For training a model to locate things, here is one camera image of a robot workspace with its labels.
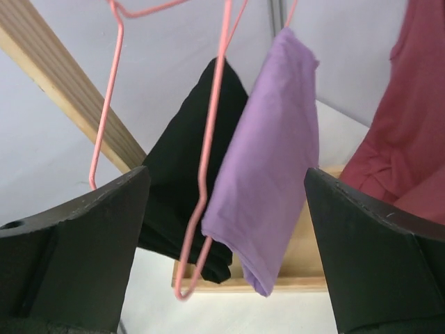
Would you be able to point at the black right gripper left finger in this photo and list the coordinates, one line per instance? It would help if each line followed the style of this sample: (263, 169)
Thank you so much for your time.
(66, 270)

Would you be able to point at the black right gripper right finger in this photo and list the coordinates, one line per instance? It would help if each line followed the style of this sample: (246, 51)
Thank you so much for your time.
(384, 267)

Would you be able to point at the purple trousers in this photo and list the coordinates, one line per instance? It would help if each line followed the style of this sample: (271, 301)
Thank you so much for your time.
(259, 191)

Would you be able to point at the pink wire hanger with trousers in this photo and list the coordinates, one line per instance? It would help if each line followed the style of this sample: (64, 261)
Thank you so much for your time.
(195, 220)

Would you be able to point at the maroon tank top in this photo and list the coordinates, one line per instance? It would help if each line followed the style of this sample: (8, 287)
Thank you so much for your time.
(401, 159)

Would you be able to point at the black garment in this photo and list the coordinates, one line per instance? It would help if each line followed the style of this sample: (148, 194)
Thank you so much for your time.
(174, 160)

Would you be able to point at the pink wire hanger with black garment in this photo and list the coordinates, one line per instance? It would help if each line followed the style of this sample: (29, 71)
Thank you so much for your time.
(117, 9)

